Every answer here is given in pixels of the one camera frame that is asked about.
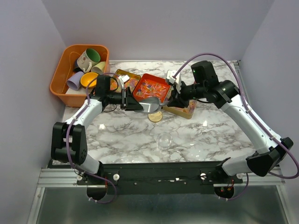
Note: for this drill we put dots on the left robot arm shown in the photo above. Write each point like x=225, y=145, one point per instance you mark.
x=69, y=142

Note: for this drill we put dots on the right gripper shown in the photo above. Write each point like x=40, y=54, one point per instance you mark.
x=178, y=102

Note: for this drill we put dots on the gold jar lid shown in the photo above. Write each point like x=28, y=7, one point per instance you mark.
x=155, y=117

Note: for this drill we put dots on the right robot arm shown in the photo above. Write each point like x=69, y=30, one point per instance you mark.
x=225, y=95

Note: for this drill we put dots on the aluminium frame rail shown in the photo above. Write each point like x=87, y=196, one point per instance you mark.
x=57, y=178

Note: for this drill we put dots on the orange lollipop tin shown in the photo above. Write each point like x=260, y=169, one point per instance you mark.
x=151, y=86

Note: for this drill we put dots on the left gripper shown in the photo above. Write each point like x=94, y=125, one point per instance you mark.
x=128, y=101

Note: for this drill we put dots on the cream yellow cup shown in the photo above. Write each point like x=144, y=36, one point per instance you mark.
x=98, y=68

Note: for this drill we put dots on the floral green-inside mug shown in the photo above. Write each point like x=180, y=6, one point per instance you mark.
x=88, y=59

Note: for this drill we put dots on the yellow-inside bowl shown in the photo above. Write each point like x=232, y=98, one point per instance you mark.
x=89, y=80

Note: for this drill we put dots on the dark navy cup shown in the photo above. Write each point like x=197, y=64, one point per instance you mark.
x=76, y=68

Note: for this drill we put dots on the silver metal scoop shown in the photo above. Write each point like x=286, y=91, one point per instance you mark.
x=151, y=105

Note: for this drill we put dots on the lavender cup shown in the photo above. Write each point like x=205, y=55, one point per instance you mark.
x=74, y=81

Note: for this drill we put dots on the clear glass jar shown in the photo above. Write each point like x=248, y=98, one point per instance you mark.
x=164, y=141

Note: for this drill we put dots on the orange plastic bin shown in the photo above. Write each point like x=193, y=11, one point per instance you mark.
x=64, y=71

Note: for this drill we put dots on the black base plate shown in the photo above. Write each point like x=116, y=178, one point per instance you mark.
x=160, y=178

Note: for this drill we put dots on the dark tin of gummies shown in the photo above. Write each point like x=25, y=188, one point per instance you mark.
x=132, y=83

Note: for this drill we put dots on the gold popsicle candy tin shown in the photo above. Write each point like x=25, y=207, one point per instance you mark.
x=186, y=113

